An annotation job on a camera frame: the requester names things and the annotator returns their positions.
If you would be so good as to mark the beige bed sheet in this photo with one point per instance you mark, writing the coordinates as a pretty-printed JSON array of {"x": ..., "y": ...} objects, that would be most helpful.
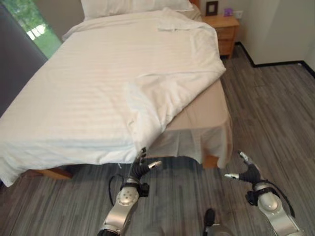
[{"x": 204, "y": 127}]

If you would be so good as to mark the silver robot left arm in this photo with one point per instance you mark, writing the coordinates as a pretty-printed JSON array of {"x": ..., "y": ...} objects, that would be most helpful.
[{"x": 123, "y": 204}]

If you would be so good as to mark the white striped duvet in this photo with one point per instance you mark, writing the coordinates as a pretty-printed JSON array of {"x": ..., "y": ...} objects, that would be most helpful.
[{"x": 110, "y": 86}]

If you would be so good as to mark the white wall socket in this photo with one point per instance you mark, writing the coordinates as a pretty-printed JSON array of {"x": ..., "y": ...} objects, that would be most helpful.
[{"x": 239, "y": 14}]

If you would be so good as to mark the dark picture frame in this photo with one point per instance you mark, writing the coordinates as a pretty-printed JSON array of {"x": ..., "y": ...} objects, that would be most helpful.
[{"x": 211, "y": 8}]

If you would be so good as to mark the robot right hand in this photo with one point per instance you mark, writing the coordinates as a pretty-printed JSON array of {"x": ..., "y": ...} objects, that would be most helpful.
[{"x": 249, "y": 173}]

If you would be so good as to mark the purple box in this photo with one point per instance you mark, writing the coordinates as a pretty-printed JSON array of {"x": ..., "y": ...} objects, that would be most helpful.
[{"x": 228, "y": 11}]

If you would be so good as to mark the white pillow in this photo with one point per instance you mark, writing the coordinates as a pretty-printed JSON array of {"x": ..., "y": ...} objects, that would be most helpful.
[{"x": 133, "y": 7}]

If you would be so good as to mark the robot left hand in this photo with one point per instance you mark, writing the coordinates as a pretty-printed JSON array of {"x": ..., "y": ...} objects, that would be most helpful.
[{"x": 138, "y": 168}]

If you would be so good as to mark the wooden bed frame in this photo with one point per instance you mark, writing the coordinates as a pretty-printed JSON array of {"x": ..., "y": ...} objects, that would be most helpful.
[{"x": 49, "y": 172}]

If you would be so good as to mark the grey curtain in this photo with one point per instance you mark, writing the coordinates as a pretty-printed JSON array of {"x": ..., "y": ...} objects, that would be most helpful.
[{"x": 17, "y": 54}]

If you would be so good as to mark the glass window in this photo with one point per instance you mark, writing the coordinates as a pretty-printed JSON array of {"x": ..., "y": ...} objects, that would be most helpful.
[{"x": 34, "y": 27}]

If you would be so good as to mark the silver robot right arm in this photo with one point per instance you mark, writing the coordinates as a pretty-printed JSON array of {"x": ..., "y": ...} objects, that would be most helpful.
[{"x": 273, "y": 209}]

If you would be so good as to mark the wooden nightstand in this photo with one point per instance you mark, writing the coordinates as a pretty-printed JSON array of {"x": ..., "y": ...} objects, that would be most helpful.
[{"x": 225, "y": 32}]

